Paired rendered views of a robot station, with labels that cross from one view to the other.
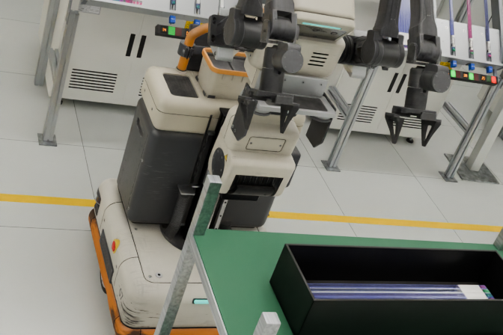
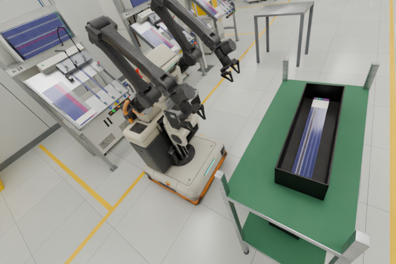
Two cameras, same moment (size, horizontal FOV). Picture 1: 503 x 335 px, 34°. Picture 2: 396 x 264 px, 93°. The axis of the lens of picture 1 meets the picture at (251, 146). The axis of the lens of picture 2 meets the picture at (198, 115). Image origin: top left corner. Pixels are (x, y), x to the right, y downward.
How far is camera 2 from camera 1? 1.22 m
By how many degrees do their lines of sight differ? 17
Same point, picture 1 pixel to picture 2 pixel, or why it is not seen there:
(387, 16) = (184, 43)
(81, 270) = (164, 194)
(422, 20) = (203, 30)
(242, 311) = (291, 214)
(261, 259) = (257, 174)
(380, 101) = not seen: hidden behind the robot
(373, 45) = (190, 56)
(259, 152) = not seen: hidden behind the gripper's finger
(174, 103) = (143, 136)
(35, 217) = (135, 194)
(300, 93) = not seen: hidden behind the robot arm
